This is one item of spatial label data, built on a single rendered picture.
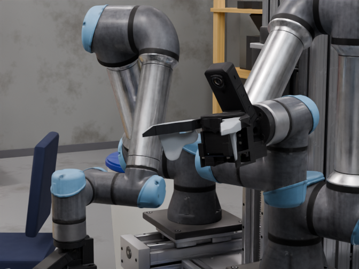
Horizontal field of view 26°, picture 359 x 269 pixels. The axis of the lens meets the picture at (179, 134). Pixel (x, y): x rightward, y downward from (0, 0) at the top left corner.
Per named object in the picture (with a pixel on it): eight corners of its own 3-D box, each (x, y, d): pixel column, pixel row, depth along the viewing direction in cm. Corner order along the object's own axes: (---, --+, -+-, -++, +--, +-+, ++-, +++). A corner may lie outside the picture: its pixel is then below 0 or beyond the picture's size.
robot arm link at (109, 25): (171, 189, 214) (128, 22, 180) (122, 184, 219) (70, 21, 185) (184, 159, 223) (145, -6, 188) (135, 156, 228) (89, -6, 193)
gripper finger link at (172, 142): (146, 165, 118) (203, 157, 121) (141, 127, 118) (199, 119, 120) (141, 163, 121) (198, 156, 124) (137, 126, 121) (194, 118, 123)
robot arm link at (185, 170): (209, 189, 206) (209, 139, 204) (161, 185, 211) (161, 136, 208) (221, 179, 218) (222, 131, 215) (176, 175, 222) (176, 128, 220)
